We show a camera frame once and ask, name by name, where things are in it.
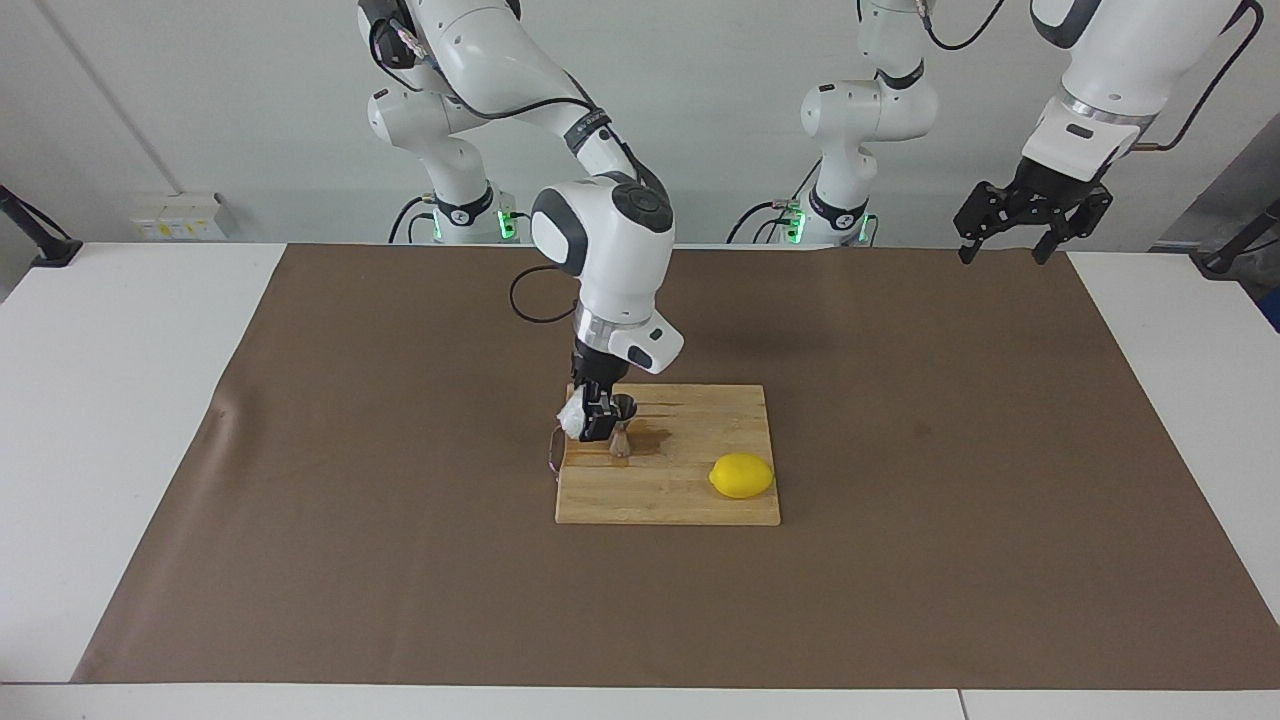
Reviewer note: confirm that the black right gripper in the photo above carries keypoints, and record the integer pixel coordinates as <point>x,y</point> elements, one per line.
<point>597,372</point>

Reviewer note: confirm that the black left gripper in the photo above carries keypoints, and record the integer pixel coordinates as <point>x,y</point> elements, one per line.
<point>1055,188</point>

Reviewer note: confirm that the small clear glass cup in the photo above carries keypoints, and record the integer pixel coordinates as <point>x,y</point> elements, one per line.
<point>572,422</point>

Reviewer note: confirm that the steel double jigger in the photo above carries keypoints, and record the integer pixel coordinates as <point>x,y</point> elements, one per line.
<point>621,448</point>

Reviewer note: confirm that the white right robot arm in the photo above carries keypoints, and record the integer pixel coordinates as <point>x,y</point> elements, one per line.
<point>610,250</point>

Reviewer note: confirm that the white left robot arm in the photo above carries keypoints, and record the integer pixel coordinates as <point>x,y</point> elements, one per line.
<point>1140,50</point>

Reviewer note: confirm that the wooden cutting board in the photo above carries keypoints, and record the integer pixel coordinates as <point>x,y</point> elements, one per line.
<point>650,495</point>

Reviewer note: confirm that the yellow lemon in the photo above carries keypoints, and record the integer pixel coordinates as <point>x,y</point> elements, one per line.
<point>742,476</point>

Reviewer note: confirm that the brown paper table mat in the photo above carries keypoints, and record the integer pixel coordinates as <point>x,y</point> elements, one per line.
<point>640,600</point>

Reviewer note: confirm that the black clamp stand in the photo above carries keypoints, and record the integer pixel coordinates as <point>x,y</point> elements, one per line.
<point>1235,250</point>
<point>45,245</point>

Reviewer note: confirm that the blue object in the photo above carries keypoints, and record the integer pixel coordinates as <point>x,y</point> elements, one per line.
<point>1273,312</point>

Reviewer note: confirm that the white wall outlet strip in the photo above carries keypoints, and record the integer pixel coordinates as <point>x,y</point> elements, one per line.
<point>180,220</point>

